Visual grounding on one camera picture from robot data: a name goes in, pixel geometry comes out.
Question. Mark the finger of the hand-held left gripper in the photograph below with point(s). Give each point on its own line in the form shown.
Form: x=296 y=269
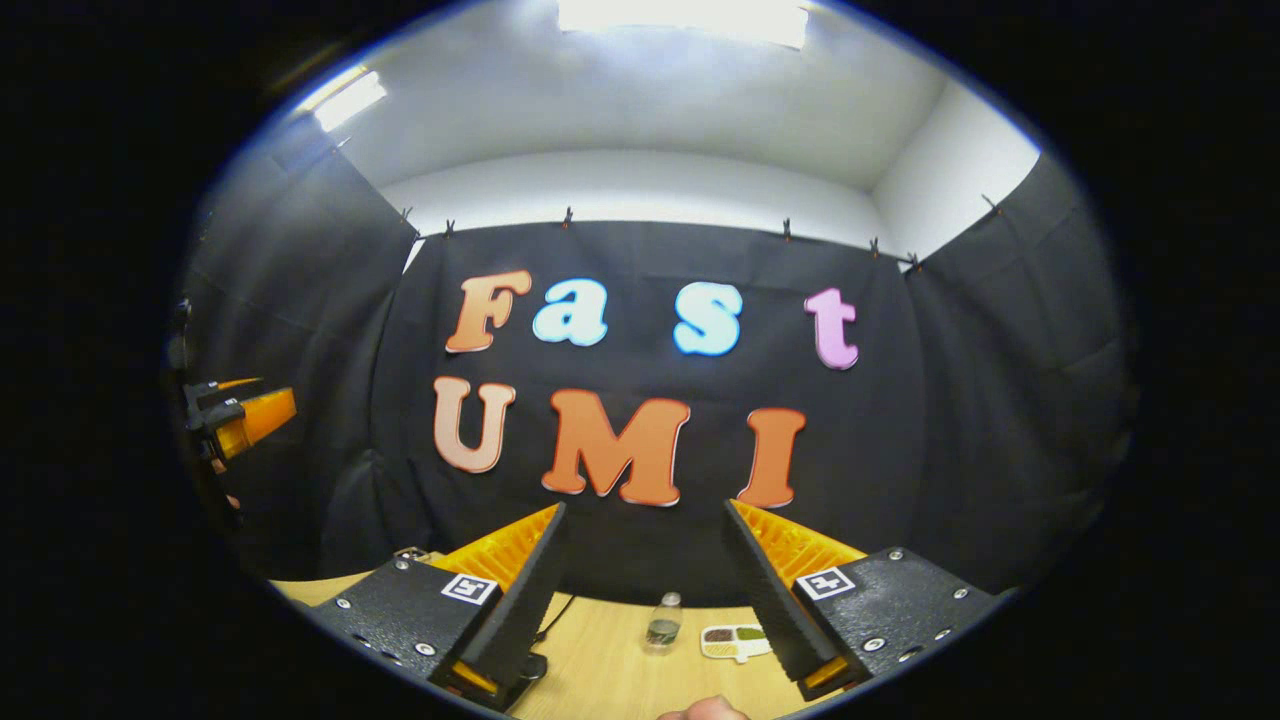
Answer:
x=215 y=388
x=262 y=415

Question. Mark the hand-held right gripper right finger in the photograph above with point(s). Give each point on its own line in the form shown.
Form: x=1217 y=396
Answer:
x=770 y=610

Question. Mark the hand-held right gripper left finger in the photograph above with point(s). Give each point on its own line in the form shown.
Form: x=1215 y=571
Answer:
x=520 y=610

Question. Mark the white divided tray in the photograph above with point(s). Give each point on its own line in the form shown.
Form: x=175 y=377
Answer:
x=740 y=650

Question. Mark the clear plastic water bottle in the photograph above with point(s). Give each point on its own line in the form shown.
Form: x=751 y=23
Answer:
x=663 y=630

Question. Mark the small ceiling light panel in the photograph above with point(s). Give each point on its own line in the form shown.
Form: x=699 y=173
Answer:
x=350 y=100

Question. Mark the row of black cloth clips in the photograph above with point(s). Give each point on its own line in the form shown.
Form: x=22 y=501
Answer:
x=567 y=217

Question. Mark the large ceiling light panel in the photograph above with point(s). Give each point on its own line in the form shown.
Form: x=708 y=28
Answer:
x=680 y=18

